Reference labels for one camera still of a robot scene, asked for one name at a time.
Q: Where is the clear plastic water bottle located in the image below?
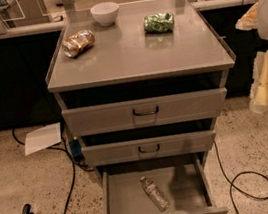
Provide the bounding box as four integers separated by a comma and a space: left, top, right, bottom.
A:
140, 176, 170, 212

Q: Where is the dark right counter cabinet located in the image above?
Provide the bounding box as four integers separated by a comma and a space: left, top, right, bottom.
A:
193, 0, 268, 98

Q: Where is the dark counter cabinet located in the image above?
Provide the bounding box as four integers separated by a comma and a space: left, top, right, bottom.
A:
0, 30, 62, 130
193, 0, 268, 98

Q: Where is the grey metal drawer cabinet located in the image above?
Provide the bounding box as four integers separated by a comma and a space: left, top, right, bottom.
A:
35, 0, 254, 192

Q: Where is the grey open bottom drawer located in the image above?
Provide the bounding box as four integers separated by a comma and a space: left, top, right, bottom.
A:
102, 153, 228, 214

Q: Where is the grey middle drawer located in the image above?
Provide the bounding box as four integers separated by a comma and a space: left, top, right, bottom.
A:
82, 130, 215, 167

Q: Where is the grey top drawer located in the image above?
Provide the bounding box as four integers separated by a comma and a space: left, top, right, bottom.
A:
62, 88, 227, 137

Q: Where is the dark left counter cabinet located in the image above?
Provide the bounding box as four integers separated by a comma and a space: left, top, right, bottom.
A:
0, 30, 62, 130

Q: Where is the crushed green soda can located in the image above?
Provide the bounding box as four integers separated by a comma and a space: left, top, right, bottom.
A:
143, 12, 175, 34

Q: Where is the white ceramic bowl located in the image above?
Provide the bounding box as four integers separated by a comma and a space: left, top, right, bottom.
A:
90, 2, 119, 27

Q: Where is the crushed brown soda can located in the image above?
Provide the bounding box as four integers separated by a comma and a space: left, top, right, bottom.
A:
61, 29, 95, 58

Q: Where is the blue power box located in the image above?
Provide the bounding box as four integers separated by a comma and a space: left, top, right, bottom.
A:
69, 139, 84, 162

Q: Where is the white paper sheet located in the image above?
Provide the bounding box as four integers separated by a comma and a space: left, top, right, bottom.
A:
24, 123, 61, 155

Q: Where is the black cable on right floor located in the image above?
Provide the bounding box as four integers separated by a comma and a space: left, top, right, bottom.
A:
212, 132, 268, 214

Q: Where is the black cable on floor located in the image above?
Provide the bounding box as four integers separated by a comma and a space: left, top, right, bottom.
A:
212, 132, 268, 214
11, 117, 101, 214

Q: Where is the black cable on left floor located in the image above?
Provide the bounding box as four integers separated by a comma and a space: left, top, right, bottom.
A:
11, 117, 101, 214

